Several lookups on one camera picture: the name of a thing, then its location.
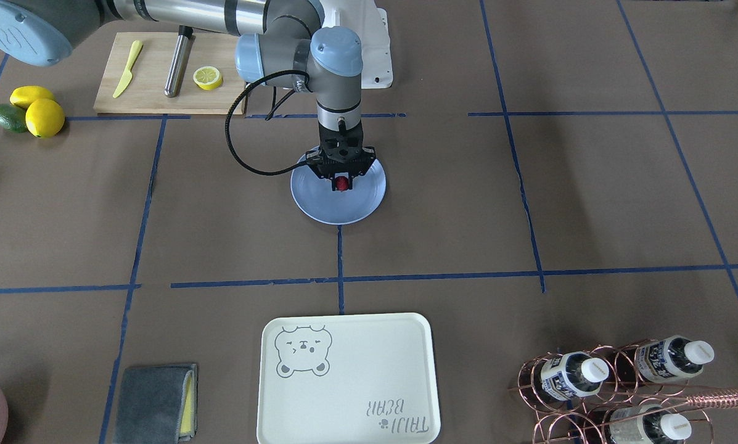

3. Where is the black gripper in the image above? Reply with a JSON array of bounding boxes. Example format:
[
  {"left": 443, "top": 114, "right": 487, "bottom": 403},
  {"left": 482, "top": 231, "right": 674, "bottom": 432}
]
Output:
[{"left": 306, "top": 123, "right": 377, "bottom": 192}]

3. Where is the red strawberry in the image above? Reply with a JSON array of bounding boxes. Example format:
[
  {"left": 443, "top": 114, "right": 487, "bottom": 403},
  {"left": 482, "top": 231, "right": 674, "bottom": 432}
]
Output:
[{"left": 333, "top": 175, "right": 351, "bottom": 192}]

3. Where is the blue plate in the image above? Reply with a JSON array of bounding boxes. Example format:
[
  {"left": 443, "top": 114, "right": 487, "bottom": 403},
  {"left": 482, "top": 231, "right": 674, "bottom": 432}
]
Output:
[{"left": 290, "top": 160, "right": 387, "bottom": 225}]

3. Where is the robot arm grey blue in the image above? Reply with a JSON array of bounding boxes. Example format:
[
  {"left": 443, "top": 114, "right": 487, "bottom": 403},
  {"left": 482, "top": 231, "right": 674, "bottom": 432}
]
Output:
[{"left": 0, "top": 1, "right": 377, "bottom": 192}]

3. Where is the lemon half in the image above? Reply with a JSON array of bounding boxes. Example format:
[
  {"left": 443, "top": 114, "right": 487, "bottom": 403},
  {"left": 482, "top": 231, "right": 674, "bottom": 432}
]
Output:
[{"left": 193, "top": 65, "right": 223, "bottom": 91}]

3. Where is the cream bear tray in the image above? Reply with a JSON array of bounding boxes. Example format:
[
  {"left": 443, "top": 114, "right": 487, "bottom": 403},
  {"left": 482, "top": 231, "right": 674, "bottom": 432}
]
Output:
[{"left": 256, "top": 313, "right": 441, "bottom": 443}]

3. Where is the wooden cutting board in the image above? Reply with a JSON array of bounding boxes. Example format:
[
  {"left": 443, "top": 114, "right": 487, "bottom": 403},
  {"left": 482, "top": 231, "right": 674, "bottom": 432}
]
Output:
[{"left": 94, "top": 31, "right": 245, "bottom": 115}]

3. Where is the yellow plastic knife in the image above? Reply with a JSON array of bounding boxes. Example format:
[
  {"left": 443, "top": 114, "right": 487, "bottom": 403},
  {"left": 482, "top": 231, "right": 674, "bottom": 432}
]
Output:
[{"left": 112, "top": 39, "right": 143, "bottom": 99}]

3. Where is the whole yellow lemon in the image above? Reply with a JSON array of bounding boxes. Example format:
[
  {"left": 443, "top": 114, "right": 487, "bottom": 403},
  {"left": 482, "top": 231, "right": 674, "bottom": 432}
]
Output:
[{"left": 26, "top": 98, "right": 65, "bottom": 138}]

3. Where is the front dark drink bottle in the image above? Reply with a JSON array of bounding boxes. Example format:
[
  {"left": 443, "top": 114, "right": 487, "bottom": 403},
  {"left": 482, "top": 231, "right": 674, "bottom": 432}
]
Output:
[{"left": 532, "top": 351, "right": 610, "bottom": 405}]

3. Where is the dark drink bottle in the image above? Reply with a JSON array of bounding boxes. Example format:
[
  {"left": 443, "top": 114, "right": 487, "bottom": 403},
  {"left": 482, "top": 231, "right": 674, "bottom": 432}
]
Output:
[
  {"left": 532, "top": 351, "right": 610, "bottom": 405},
  {"left": 604, "top": 405, "right": 693, "bottom": 443},
  {"left": 633, "top": 335, "right": 715, "bottom": 384}
]

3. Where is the middle dark drink bottle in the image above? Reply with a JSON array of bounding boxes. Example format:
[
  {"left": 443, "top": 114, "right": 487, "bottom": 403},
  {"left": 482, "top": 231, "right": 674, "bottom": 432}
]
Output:
[{"left": 633, "top": 335, "right": 715, "bottom": 384}]

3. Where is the back dark drink bottle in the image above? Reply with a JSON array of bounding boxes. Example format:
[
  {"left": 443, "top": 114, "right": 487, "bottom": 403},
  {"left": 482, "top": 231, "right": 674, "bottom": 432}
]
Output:
[{"left": 604, "top": 405, "right": 693, "bottom": 443}]

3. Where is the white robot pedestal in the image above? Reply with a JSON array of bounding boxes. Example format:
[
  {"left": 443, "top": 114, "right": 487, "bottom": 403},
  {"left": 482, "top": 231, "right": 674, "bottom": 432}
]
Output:
[{"left": 321, "top": 1, "right": 394, "bottom": 90}]

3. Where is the metal handled knife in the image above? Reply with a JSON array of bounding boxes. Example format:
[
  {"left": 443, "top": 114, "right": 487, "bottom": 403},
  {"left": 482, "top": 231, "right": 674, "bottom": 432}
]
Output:
[{"left": 163, "top": 26, "right": 193, "bottom": 98}]

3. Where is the copper wire bottle rack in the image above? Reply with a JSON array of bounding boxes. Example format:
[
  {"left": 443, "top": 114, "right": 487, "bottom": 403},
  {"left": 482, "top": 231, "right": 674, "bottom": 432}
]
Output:
[{"left": 509, "top": 339, "right": 738, "bottom": 443}]

